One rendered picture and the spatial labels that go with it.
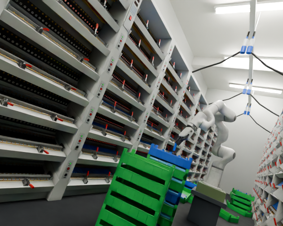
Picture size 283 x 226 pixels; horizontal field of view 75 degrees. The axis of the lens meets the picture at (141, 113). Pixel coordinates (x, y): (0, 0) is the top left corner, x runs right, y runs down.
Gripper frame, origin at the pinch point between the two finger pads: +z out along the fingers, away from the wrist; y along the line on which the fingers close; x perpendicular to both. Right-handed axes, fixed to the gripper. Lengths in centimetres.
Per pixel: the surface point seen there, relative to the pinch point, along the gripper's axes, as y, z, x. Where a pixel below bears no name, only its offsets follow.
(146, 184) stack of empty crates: -38, 39, 14
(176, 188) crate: -19.5, 27.3, -12.2
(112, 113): 12, 20, 52
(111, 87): 5, 8, 67
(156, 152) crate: -9.3, 19.0, 11.1
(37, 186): -14, 84, 52
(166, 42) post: 46, -78, 65
